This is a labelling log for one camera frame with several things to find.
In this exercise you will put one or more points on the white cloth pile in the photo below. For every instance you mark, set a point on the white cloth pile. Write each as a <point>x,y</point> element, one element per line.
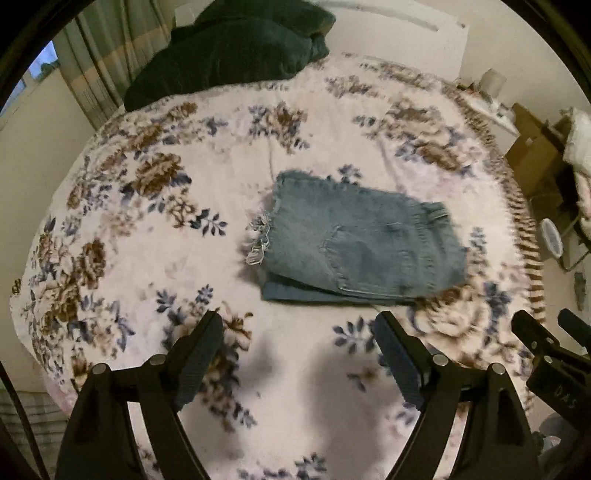
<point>579,147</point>

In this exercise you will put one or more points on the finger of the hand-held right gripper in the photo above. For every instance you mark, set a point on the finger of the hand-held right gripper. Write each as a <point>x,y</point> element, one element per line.
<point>535,334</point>
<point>574,328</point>

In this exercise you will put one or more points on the blue denim pants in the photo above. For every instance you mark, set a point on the blue denim pants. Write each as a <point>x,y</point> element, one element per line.
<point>364,244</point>

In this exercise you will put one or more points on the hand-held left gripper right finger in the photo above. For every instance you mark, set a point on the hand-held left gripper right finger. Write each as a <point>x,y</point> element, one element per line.
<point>400,364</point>

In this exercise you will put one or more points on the striped curtain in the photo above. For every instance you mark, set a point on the striped curtain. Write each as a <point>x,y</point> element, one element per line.
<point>115,50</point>

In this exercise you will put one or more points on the floral fleece blanket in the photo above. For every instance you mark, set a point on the floral fleece blanket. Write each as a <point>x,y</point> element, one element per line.
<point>258,240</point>

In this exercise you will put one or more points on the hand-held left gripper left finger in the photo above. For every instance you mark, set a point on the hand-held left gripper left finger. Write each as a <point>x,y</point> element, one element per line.
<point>198,364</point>

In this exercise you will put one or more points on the dark green pillow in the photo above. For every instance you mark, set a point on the dark green pillow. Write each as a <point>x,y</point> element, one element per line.
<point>221,57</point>
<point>277,16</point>

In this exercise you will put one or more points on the cardboard box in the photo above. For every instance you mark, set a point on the cardboard box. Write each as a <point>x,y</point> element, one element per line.
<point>542,157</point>

